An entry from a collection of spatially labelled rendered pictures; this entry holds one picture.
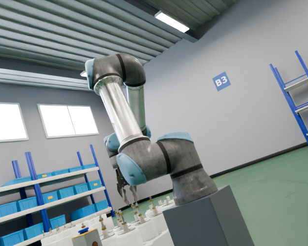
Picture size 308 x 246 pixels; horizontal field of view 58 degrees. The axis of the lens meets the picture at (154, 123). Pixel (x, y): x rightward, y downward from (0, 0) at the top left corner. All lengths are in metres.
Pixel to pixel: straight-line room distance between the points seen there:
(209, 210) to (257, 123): 6.59
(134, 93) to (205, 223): 0.61
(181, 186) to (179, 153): 0.11
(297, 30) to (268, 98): 1.66
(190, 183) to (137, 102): 0.49
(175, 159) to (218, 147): 6.84
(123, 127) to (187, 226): 0.38
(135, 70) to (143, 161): 0.41
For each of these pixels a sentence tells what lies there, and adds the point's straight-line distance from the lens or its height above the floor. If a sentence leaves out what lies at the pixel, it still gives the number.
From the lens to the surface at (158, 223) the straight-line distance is 1.36.
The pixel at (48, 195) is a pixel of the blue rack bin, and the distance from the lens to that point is 6.45.
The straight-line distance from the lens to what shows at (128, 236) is 1.18.
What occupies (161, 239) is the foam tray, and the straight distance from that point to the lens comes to 1.26.
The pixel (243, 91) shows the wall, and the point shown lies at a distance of 7.51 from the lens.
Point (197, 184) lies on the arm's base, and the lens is 0.92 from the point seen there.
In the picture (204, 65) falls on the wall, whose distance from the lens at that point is 7.97.
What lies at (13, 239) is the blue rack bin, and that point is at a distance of 5.94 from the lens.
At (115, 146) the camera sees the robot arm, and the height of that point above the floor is 0.62.
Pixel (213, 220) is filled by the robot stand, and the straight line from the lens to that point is 0.87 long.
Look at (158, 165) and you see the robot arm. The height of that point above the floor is 0.44.
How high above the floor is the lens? 0.39
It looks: 12 degrees up
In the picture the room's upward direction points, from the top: 21 degrees counter-clockwise
